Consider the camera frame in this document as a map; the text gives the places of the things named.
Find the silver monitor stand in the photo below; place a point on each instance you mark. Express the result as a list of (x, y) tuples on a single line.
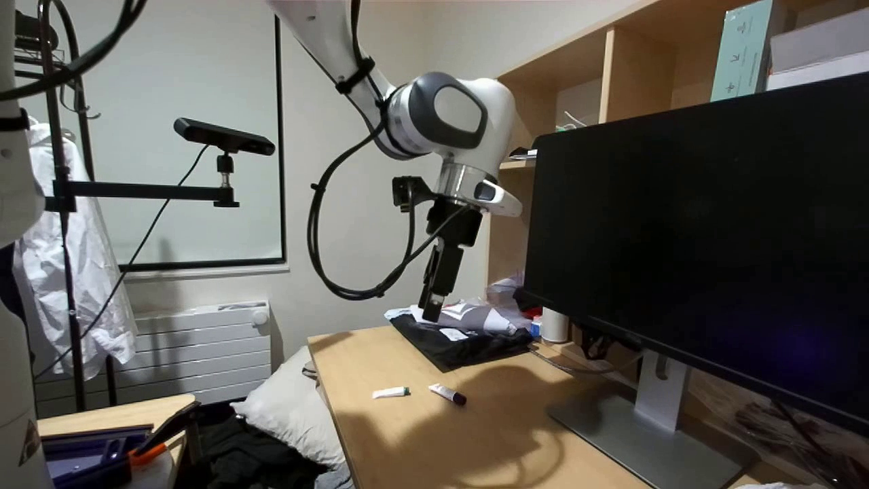
[(640, 431)]

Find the white tube green cap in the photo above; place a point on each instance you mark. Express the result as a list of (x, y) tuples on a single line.
[(396, 392)]

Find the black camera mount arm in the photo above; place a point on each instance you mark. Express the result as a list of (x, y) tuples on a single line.
[(64, 199)]

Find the grey box on shelf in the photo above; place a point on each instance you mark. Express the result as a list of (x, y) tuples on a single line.
[(825, 50)]

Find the black computer monitor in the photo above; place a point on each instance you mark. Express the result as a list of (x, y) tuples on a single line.
[(728, 234)]

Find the white cup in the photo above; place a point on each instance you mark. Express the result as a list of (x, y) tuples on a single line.
[(553, 327)]

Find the wooden shelf unit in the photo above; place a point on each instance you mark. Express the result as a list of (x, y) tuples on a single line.
[(655, 56)]

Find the white radiator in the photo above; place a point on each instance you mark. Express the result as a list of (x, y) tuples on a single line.
[(207, 351)]

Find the wooden side table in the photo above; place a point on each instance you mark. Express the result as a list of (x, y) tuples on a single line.
[(124, 446)]

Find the black camera bar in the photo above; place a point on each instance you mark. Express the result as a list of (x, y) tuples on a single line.
[(222, 138)]

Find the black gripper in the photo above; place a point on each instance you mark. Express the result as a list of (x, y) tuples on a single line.
[(451, 230)]

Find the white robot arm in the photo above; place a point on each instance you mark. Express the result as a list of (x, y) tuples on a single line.
[(464, 120)]

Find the white pillow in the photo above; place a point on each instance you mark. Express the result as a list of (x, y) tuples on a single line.
[(292, 409)]

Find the black tray with papers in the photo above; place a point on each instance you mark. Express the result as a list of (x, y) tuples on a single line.
[(464, 335)]

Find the teal book on shelf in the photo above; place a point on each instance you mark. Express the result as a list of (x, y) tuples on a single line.
[(743, 50)]

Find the white tube dark cap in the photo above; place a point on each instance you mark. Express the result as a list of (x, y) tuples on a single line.
[(449, 395)]

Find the black clothes pile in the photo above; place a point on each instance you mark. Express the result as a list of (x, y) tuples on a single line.
[(225, 452)]

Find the white hanging coat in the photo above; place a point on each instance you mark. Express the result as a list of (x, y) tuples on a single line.
[(55, 267)]

